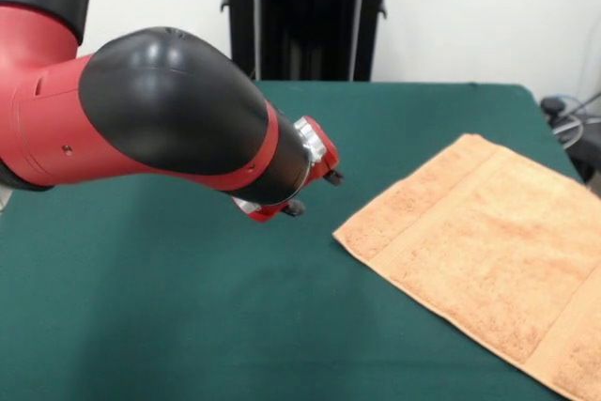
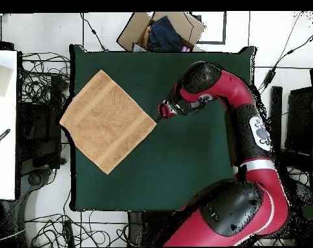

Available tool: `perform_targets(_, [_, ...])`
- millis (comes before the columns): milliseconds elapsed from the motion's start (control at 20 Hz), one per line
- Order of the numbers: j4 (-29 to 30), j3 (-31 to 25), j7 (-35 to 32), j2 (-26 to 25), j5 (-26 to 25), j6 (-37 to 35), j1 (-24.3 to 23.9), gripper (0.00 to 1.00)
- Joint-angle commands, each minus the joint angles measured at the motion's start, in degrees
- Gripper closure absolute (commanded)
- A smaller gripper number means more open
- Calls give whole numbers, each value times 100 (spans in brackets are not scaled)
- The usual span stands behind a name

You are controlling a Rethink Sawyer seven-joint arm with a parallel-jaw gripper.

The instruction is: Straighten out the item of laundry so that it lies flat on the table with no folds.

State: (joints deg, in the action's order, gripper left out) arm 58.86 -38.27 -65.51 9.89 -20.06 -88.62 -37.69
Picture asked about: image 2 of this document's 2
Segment black cable with adapter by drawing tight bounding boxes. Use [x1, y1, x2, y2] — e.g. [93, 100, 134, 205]
[254, 28, 313, 103]

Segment brown cardboard box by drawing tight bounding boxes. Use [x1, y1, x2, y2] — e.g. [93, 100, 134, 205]
[116, 11, 207, 52]

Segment tan terry towel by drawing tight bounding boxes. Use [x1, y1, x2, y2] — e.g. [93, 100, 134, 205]
[59, 68, 157, 176]

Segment black stand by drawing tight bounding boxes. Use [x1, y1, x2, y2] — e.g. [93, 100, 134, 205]
[17, 74, 66, 176]
[269, 85, 313, 158]

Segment black striped tool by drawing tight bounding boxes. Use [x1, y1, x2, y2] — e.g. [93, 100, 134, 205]
[0, 128, 12, 149]

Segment black cable tangle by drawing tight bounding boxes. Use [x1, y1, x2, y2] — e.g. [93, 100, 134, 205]
[24, 211, 128, 247]
[19, 51, 72, 125]
[285, 165, 312, 187]

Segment beige box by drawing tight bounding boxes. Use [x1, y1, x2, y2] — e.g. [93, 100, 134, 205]
[0, 61, 13, 98]

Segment black stand base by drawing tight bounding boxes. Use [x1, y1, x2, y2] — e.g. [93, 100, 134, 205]
[19, 167, 56, 202]
[294, 180, 313, 207]

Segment white desk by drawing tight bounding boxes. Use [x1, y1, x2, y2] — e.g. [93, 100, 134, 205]
[0, 50, 18, 200]

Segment dark blue jeans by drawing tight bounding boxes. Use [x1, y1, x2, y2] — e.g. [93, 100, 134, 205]
[147, 15, 184, 52]

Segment black power strip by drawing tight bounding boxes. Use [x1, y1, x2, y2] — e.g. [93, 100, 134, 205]
[63, 219, 75, 247]

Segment thin black cable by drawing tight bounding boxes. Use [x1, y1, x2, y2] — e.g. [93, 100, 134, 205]
[80, 12, 109, 52]

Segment dark green table cloth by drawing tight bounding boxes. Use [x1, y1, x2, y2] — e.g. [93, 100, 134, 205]
[69, 44, 256, 212]

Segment orange cloth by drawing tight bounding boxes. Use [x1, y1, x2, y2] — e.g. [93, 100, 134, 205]
[141, 25, 152, 48]

